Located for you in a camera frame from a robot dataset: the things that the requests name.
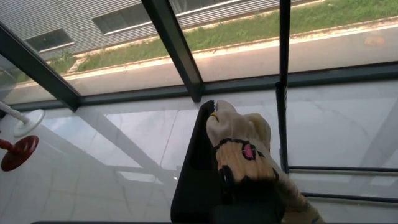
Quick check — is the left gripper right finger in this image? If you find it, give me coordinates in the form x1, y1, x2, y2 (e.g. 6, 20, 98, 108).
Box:
217, 176, 285, 222

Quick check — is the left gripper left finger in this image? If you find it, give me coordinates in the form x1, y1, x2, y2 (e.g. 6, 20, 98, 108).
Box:
170, 99, 220, 222

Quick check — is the cream printed garment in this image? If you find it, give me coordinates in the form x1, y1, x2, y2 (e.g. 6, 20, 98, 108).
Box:
205, 99, 326, 224

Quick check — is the black clothes rack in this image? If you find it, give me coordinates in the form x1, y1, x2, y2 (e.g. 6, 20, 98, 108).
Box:
274, 0, 398, 205

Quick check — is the window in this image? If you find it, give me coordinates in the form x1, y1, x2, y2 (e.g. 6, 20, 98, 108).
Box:
0, 0, 398, 113

